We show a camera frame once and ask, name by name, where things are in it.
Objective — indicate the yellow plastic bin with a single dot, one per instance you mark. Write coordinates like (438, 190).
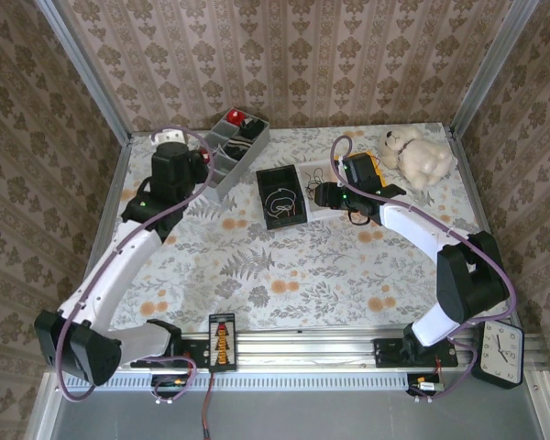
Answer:
(378, 174)

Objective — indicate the grey compartment organizer tray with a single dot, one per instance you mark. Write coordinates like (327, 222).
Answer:
(238, 173)

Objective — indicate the white plastic bin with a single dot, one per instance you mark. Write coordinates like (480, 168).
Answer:
(325, 213)

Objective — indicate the black plastic bin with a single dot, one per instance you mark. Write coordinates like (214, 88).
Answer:
(275, 181)

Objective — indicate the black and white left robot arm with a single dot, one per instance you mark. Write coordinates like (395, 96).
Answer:
(114, 266)

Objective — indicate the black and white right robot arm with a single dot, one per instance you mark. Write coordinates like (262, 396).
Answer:
(412, 224)

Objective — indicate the red and white item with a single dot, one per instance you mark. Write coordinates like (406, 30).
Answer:
(205, 157)

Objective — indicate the black striped item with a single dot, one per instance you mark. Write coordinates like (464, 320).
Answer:
(237, 149)

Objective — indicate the red round item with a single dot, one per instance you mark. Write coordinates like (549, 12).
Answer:
(233, 117)

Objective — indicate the black boxy item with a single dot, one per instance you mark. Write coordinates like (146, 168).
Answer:
(252, 128)

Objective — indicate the white teddy bear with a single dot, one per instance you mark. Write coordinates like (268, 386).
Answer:
(421, 156)

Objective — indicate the floral tablecloth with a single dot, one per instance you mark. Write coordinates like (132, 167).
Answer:
(330, 284)

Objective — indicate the black power distribution board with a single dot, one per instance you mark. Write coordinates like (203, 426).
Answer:
(222, 341)

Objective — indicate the black yellow power connector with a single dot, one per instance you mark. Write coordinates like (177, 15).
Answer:
(169, 384)
(424, 386)

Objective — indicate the black framed white clock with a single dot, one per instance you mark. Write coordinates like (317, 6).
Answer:
(502, 353)

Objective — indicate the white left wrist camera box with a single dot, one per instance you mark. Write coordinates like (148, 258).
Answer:
(172, 136)

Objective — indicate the aluminium frame post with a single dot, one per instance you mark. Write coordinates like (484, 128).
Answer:
(84, 69)
(490, 69)

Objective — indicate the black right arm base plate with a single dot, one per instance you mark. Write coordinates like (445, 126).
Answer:
(394, 355)

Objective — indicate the aluminium mounting rail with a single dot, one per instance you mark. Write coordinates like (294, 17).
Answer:
(302, 350)

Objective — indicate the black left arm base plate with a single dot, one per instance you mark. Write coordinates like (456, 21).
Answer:
(165, 364)

